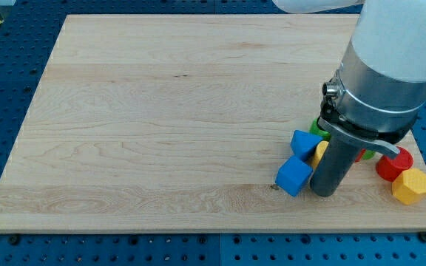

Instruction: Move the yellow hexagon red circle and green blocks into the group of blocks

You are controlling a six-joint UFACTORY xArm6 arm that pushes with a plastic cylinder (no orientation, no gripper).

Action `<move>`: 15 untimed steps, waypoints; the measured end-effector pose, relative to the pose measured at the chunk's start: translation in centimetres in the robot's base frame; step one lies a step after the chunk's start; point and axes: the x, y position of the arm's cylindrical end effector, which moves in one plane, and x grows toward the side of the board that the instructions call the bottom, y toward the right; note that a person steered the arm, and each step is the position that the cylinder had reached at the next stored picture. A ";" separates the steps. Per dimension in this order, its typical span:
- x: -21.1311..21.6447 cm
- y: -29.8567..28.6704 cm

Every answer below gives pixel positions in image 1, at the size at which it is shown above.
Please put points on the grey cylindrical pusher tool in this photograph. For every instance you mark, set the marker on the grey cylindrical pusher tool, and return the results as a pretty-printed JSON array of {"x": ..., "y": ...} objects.
[{"x": 338, "y": 158}]

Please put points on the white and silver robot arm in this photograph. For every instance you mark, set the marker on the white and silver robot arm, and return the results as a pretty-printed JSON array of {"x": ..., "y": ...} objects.
[{"x": 374, "y": 97}]

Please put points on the red circle block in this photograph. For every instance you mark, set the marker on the red circle block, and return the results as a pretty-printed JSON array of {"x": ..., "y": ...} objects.
[{"x": 389, "y": 169}]

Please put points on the yellow hexagon block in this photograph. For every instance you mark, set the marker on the yellow hexagon block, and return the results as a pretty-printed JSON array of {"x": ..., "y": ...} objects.
[{"x": 410, "y": 186}]

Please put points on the yellow block behind tool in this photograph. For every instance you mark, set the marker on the yellow block behind tool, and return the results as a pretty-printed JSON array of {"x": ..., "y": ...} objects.
[{"x": 318, "y": 153}]

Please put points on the red block behind tool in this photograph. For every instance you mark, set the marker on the red block behind tool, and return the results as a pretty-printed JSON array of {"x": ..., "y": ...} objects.
[{"x": 360, "y": 155}]

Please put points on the green block lower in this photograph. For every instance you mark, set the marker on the green block lower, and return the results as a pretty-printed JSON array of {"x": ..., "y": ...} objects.
[{"x": 368, "y": 155}]

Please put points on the green block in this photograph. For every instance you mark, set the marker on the green block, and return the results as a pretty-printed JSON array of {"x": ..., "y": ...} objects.
[
  {"x": 316, "y": 129},
  {"x": 368, "y": 155}
]

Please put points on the green block upper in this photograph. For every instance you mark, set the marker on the green block upper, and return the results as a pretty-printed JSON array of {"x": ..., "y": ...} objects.
[{"x": 316, "y": 129}]

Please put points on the blue triangular block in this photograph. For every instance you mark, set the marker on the blue triangular block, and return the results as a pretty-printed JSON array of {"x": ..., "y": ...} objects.
[{"x": 303, "y": 144}]

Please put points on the blue cube block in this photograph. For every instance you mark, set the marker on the blue cube block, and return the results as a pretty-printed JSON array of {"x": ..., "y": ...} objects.
[{"x": 292, "y": 175}]

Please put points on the light wooden board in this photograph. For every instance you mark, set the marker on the light wooden board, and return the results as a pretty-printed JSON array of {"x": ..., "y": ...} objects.
[{"x": 179, "y": 124}]

